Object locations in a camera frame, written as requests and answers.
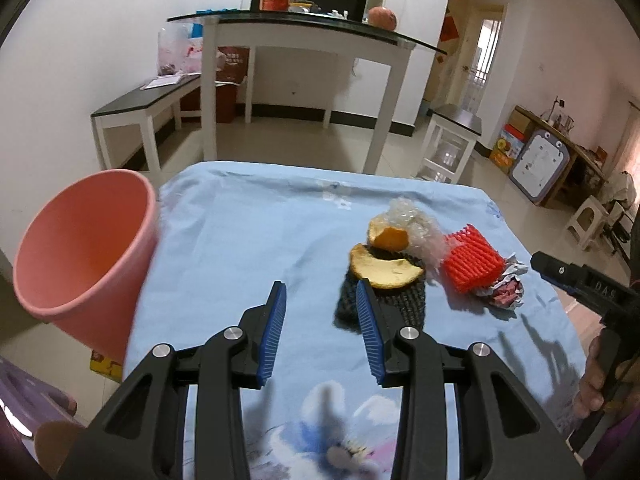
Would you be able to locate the colourful cardboard box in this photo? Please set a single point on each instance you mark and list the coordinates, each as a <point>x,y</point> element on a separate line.
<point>505,150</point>

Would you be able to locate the orange peel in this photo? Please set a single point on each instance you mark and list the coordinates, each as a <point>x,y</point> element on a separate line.
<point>380,271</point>
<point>387,236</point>

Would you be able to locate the red tin box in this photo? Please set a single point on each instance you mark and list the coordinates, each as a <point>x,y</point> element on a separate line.
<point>274,2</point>

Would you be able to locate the person's right hand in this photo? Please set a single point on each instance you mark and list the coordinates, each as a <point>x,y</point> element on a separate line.
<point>590,385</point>

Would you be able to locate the large red wall decoration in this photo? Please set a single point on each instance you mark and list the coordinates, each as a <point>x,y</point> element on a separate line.
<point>451,29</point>

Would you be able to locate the white bench with dark top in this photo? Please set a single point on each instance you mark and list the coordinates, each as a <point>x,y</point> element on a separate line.
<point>135,102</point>

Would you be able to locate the white plastic stool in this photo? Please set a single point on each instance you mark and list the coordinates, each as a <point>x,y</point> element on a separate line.
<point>589,220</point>

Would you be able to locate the pink plastic bucket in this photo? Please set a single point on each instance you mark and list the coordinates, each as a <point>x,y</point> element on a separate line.
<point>85,240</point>

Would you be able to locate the blue plastic tray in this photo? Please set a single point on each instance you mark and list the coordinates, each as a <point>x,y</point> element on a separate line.
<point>217,10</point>

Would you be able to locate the white stool with dark top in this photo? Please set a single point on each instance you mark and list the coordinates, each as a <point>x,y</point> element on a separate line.
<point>460,120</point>

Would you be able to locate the clear bubble wrap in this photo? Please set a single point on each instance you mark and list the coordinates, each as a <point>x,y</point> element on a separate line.
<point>421,232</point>

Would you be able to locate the black foam fruit net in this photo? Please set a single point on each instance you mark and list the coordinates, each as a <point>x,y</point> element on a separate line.
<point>406,306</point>

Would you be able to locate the purple framed drawing board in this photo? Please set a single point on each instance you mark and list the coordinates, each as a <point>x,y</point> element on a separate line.
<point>539,165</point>

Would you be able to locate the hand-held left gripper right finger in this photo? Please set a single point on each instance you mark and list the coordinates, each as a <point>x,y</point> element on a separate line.
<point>370,335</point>

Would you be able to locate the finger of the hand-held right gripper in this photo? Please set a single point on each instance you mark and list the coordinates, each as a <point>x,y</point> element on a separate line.
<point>555,270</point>

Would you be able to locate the reddish round fruit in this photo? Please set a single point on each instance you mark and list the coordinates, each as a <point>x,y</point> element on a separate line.
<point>382,17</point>

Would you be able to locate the white door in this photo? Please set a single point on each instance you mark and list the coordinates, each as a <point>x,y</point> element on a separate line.
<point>485,60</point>

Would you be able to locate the dark red bin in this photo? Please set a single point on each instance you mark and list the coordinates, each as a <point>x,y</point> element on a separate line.
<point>227,85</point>

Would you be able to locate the paper sheet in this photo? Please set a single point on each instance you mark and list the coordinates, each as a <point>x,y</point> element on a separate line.
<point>161,82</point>

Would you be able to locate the yellow cardboard box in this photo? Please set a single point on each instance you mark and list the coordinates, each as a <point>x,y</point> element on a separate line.
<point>106,365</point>

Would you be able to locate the clear plastic bag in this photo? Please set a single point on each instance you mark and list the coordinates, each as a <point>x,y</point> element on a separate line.
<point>177,50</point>

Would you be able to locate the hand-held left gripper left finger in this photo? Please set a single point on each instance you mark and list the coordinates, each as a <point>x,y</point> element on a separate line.
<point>272,340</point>

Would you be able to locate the white table with glass top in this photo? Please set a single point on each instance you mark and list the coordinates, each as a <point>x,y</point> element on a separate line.
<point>310,40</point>

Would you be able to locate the light blue floral tablecloth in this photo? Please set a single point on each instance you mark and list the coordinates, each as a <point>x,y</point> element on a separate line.
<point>250,240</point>

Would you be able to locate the red foam fruit net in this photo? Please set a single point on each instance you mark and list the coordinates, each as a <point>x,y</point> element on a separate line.
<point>470,260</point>

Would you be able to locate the red white paper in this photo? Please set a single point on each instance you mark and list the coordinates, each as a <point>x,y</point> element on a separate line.
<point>505,295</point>

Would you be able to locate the wooden desk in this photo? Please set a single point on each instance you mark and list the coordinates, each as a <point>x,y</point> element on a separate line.
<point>580,160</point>

